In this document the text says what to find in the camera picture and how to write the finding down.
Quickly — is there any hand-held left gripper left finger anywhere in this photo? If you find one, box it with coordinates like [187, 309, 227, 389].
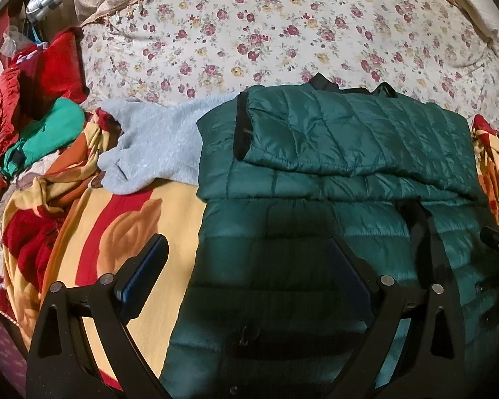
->
[25, 234, 172, 399]

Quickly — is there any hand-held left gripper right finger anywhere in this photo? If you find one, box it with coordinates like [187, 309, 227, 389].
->
[328, 236, 469, 399]

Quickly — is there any dark green puffer jacket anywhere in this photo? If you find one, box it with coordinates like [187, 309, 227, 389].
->
[158, 72, 499, 399]

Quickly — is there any yellow red printed blanket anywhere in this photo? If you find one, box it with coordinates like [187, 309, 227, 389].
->
[0, 108, 499, 388]

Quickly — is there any grey sweater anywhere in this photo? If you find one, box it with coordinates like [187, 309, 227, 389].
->
[96, 93, 243, 196]

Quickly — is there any bright green garment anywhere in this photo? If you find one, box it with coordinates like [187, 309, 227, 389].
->
[2, 99, 86, 176]

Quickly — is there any red garment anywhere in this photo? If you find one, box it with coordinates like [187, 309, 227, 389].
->
[0, 27, 89, 175]

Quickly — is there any floral bed sheet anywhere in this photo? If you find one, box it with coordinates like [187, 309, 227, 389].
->
[77, 0, 499, 134]

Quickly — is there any clear plastic bag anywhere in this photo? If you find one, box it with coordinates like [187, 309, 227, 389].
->
[2, 25, 26, 57]

